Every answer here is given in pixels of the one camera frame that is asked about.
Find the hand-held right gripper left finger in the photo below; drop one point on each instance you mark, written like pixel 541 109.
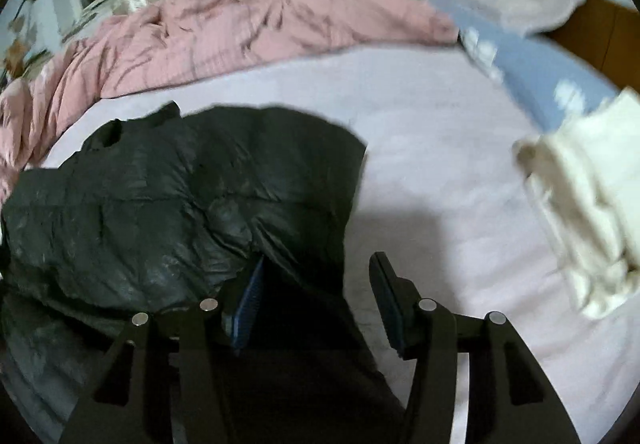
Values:
pixel 247 301

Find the folded white garment stack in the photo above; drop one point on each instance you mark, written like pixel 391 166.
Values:
pixel 590 199

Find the black puffer jacket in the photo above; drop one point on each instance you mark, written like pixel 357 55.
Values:
pixel 175 204

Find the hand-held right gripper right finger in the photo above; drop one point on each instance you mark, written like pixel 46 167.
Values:
pixel 386 304

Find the flower ornament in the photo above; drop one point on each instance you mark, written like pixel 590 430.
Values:
pixel 20 44

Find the white and wooden headboard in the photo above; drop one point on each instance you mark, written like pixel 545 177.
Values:
pixel 600 34

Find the pink quilt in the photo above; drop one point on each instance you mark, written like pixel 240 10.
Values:
pixel 225 19

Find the blue pillow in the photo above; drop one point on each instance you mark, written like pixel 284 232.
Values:
pixel 530 64

